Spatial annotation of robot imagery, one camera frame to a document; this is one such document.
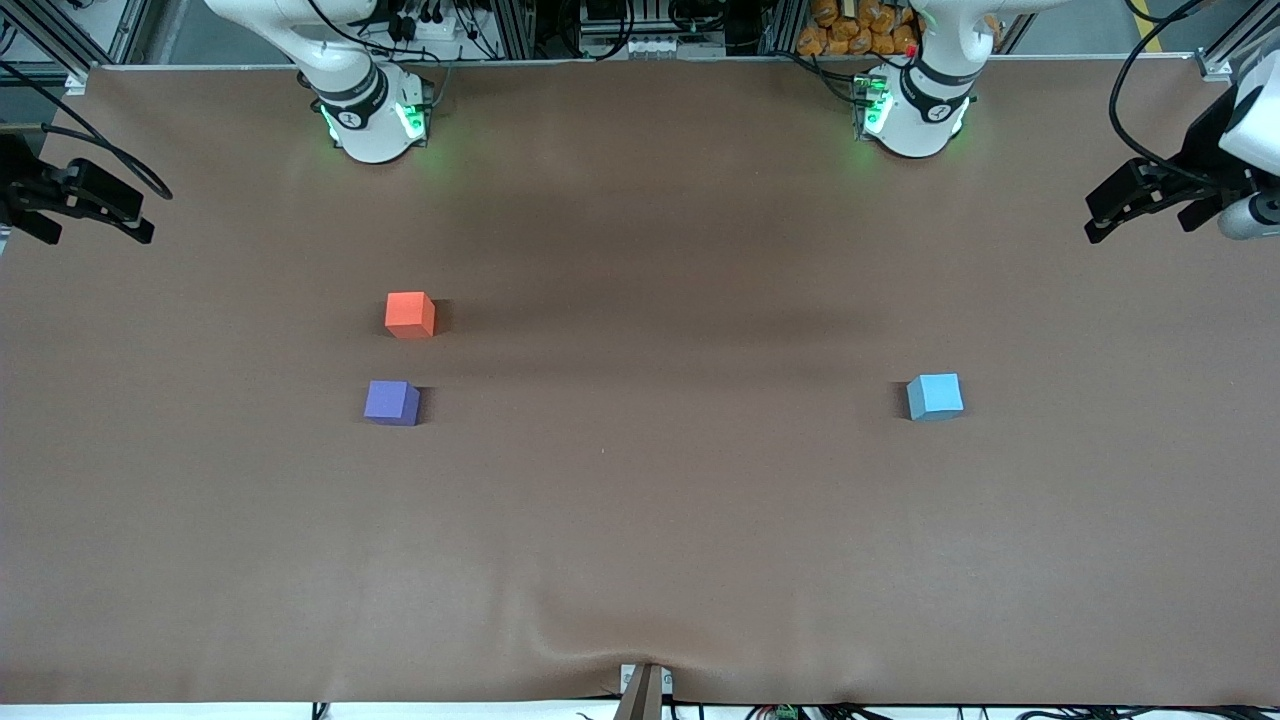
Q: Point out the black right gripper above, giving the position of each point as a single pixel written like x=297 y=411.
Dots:
x=18 y=183

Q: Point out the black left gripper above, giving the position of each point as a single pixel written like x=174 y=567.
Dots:
x=1203 y=150

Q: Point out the light blue foam block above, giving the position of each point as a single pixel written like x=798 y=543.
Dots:
x=936 y=397

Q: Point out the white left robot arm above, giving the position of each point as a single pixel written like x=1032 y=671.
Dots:
x=915 y=125

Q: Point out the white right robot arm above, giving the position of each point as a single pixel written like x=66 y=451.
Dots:
x=370 y=130

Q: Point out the orange foam block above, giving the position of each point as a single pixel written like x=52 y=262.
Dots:
x=410 y=313

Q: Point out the purple foam block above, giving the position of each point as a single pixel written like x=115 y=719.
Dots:
x=390 y=402

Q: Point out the pile of orange objects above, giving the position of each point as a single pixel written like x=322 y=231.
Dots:
x=850 y=30

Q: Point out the white power strip with plugs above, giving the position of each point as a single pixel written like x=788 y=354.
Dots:
x=430 y=25

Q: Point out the brown table cloth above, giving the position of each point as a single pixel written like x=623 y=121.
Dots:
x=640 y=500

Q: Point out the silver corner bracket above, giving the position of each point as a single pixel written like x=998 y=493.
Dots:
x=77 y=80
x=1217 y=66

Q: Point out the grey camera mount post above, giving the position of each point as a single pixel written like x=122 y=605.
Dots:
x=642 y=695

